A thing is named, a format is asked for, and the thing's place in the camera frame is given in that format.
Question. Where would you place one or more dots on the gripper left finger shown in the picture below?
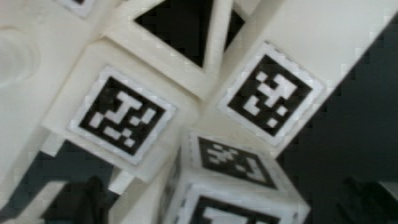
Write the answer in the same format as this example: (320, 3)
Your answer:
(63, 201)

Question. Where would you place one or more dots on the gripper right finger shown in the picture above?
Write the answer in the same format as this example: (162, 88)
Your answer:
(367, 205)

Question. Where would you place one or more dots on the white chair nut cube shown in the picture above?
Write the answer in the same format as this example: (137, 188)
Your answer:
(228, 187)

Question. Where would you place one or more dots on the white chair back frame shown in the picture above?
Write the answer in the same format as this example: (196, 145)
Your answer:
(125, 69)

